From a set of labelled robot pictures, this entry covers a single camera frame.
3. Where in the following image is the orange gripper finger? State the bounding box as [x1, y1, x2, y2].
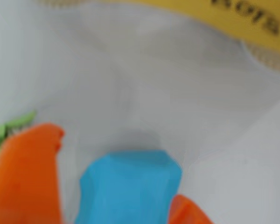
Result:
[0, 122, 65, 224]
[168, 193, 217, 224]

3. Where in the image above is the blue paper rubbish wad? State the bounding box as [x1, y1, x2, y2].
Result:
[73, 149, 184, 224]

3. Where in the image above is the yellow handwritten welcome sign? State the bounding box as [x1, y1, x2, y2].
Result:
[130, 0, 280, 56]

